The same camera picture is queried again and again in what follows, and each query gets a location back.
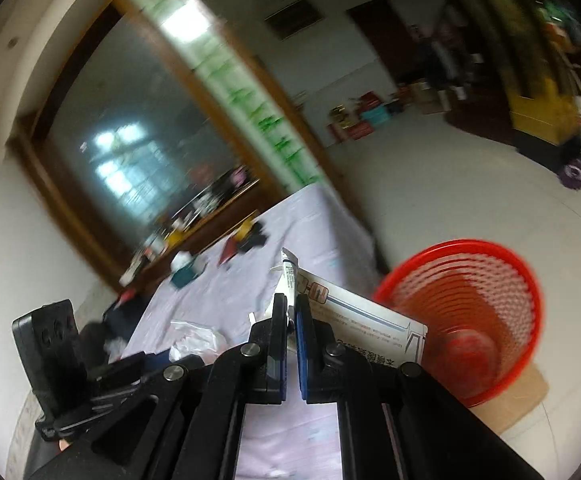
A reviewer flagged wooden sideboard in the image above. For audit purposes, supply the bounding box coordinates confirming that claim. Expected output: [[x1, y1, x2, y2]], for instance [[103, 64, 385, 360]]
[[117, 180, 285, 296]]

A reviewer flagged lilac floral tablecloth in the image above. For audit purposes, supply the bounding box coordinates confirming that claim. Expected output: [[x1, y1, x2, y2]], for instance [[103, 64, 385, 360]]
[[5, 181, 387, 480]]

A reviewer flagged red pouch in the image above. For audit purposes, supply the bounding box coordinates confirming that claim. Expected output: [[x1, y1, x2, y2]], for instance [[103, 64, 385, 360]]
[[218, 236, 240, 266]]

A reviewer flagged clear plastic bag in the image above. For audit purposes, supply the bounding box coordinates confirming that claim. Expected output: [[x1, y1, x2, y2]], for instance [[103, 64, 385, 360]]
[[169, 321, 228, 365]]

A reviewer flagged dark teal tissue box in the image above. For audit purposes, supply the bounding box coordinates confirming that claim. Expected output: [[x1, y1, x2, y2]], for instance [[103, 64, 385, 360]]
[[170, 252, 207, 289]]

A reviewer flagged brown tape roll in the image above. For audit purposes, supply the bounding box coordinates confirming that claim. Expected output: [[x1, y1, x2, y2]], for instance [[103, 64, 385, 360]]
[[233, 218, 259, 243]]

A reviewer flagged bamboo painted pillar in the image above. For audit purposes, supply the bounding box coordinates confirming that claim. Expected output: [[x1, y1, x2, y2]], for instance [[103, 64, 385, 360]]
[[131, 0, 327, 193]]

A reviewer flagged cardboard under basket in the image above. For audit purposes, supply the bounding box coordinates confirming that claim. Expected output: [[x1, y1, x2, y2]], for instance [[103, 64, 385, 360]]
[[471, 362, 549, 434]]

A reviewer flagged black device on table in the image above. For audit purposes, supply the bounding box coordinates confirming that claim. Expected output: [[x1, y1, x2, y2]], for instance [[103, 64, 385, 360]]
[[237, 222, 268, 254]]

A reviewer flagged red plastic trash basket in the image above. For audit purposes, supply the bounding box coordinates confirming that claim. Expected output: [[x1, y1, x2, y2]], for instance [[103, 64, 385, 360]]
[[373, 238, 545, 408]]

